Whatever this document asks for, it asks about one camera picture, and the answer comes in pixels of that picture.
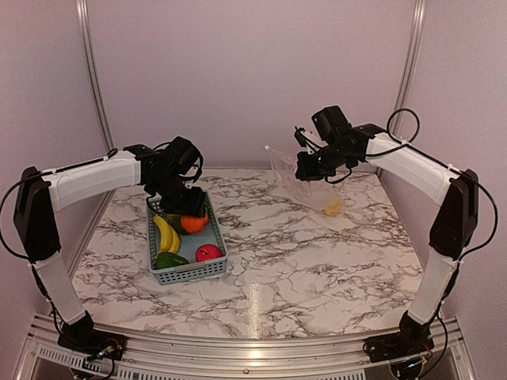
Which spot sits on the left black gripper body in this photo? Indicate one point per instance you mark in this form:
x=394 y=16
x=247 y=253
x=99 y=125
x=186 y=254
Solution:
x=177 y=200

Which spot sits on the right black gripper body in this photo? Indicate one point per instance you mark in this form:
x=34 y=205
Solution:
x=323 y=166

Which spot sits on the orange toy fruit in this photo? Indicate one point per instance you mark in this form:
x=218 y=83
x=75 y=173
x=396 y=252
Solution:
x=194 y=225

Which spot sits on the clear zip top bag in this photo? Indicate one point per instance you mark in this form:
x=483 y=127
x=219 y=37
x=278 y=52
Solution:
x=315 y=195

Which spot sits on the yellow toy pear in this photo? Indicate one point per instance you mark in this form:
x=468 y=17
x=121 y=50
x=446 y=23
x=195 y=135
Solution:
x=334 y=208

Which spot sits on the red toy apple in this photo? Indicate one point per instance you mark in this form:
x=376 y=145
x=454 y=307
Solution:
x=208 y=252

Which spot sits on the blue-grey perforated plastic basket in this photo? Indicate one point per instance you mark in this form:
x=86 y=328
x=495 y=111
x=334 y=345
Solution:
x=212 y=235

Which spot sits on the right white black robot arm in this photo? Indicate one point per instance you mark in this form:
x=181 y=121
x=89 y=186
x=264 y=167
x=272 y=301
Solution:
x=453 y=191

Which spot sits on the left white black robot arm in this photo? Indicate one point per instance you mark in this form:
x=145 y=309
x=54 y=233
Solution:
x=169 y=172

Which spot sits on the green orange toy mango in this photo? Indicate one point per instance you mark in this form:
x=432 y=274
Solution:
x=176 y=222

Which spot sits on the yellow toy banana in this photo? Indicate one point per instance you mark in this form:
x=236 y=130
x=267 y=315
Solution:
x=170 y=241

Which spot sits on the green toy pepper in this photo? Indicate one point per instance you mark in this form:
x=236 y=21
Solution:
x=166 y=260

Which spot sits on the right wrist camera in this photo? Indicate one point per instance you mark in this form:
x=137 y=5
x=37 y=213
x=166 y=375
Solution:
x=330 y=123

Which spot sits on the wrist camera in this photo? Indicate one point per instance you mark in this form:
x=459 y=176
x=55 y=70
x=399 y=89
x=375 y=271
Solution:
x=183 y=155
x=330 y=123

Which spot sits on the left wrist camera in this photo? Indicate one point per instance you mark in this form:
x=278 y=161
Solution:
x=183 y=155

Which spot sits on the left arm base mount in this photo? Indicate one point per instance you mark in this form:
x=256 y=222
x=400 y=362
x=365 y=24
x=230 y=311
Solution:
x=84 y=338

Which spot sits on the right aluminium corner post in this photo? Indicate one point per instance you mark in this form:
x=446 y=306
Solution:
x=412 y=53

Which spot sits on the aluminium corner post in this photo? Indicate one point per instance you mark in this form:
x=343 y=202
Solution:
x=93 y=76
x=412 y=53

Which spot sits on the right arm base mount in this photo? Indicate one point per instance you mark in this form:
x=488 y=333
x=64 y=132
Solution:
x=410 y=339

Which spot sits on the aluminium front frame rail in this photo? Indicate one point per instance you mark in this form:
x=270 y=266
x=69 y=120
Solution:
x=151 y=355

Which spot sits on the left aluminium corner post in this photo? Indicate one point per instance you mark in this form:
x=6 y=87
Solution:
x=93 y=76

